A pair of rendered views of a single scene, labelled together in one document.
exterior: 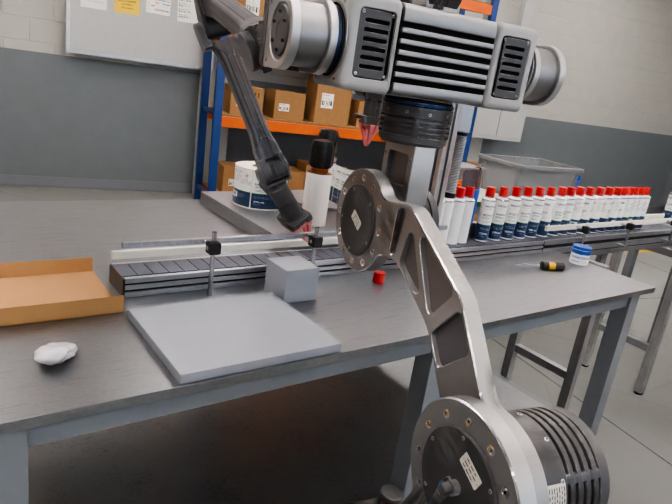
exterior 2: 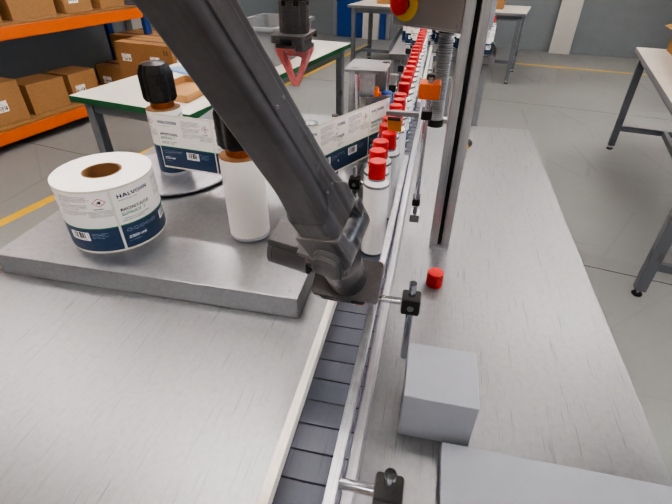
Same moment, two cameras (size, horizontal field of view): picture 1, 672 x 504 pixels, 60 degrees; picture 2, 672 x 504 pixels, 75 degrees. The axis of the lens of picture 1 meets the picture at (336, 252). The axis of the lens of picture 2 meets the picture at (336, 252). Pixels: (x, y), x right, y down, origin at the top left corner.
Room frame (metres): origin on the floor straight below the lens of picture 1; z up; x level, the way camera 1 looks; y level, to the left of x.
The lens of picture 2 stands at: (1.20, 0.48, 1.42)
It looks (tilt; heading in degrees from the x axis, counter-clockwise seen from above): 35 degrees down; 321
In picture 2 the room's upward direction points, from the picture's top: straight up
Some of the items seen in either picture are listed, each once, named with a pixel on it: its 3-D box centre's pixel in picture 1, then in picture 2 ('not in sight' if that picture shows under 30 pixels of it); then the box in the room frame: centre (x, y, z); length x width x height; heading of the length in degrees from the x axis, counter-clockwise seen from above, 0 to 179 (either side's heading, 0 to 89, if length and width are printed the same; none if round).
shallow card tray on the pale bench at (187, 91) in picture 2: not in sight; (185, 88); (3.46, -0.39, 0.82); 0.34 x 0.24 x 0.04; 123
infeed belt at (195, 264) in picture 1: (378, 254); (376, 236); (1.80, -0.14, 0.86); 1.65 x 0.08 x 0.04; 128
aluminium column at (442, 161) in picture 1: (438, 171); (462, 101); (1.72, -0.26, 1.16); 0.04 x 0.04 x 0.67; 38
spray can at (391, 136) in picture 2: not in sight; (386, 176); (1.84, -0.19, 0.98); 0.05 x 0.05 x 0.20
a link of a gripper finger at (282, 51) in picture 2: (371, 132); (297, 60); (1.98, -0.06, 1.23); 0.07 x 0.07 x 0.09; 39
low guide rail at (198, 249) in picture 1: (299, 243); (334, 299); (1.65, 0.11, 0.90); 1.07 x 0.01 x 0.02; 128
